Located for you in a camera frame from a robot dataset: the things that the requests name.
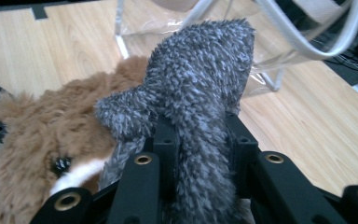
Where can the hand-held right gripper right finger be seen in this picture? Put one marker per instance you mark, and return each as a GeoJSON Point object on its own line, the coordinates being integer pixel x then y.
{"type": "Point", "coordinates": [244, 149]}

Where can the clear plastic bag white trim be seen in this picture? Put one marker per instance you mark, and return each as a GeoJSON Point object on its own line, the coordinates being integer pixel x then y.
{"type": "Point", "coordinates": [331, 53]}

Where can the brown teddy bear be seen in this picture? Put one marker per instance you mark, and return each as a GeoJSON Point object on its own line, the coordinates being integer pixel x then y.
{"type": "Point", "coordinates": [59, 124]}

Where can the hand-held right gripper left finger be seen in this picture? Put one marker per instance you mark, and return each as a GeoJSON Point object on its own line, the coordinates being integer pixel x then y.
{"type": "Point", "coordinates": [167, 146]}

